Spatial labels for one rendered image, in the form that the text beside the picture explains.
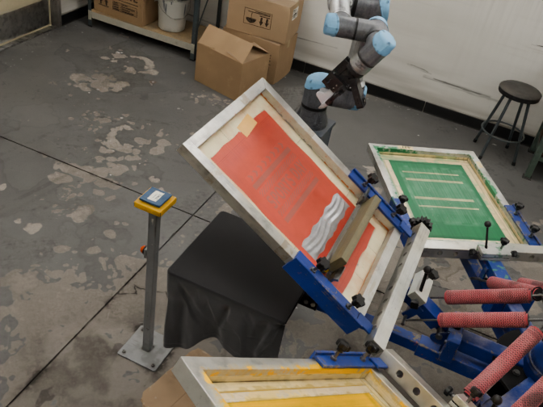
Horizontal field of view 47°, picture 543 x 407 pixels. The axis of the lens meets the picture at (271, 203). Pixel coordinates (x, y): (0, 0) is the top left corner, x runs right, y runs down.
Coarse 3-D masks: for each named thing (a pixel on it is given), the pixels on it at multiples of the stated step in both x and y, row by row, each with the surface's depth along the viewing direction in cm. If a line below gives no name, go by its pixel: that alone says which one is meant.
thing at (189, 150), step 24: (240, 96) 215; (264, 96) 230; (216, 120) 201; (288, 120) 231; (192, 144) 188; (312, 144) 232; (216, 168) 189; (336, 168) 233; (240, 192) 191; (360, 192) 234; (384, 216) 235; (264, 240) 192; (384, 240) 232; (384, 264) 219; (360, 288) 209; (360, 312) 198
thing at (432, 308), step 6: (408, 288) 212; (408, 300) 214; (432, 300) 218; (420, 306) 214; (426, 306) 213; (432, 306) 216; (426, 312) 214; (432, 312) 214; (438, 312) 216; (426, 318) 215; (432, 318) 214; (426, 324) 216; (432, 324) 215
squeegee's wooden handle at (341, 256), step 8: (368, 200) 225; (376, 200) 223; (360, 208) 225; (368, 208) 218; (360, 216) 216; (368, 216) 215; (352, 224) 215; (360, 224) 210; (352, 232) 207; (360, 232) 208; (344, 240) 207; (352, 240) 202; (344, 248) 199; (352, 248) 200; (336, 256) 198; (344, 256) 195; (336, 264) 196; (344, 264) 195
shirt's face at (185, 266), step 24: (216, 240) 246; (240, 240) 249; (192, 264) 233; (216, 264) 235; (240, 264) 237; (264, 264) 239; (216, 288) 225; (240, 288) 227; (264, 288) 229; (288, 288) 231; (264, 312) 219; (288, 312) 221
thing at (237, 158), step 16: (240, 144) 208; (224, 160) 199; (240, 160) 204; (256, 160) 209; (240, 176) 200; (256, 192) 201; (272, 208) 202; (304, 208) 212; (288, 224) 203; (304, 224) 208; (320, 256) 205; (352, 256) 216; (352, 272) 211
